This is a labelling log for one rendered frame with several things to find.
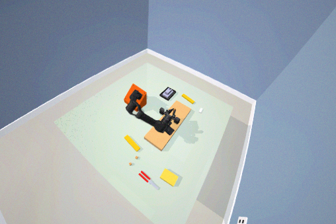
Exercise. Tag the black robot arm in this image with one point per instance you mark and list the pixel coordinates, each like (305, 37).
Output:
(160, 126)

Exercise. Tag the yellow long bar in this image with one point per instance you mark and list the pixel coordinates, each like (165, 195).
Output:
(132, 143)
(187, 98)

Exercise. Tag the yellow rectangular block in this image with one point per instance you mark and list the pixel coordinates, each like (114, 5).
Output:
(169, 177)

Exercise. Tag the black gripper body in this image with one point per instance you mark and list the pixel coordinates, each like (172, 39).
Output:
(168, 117)

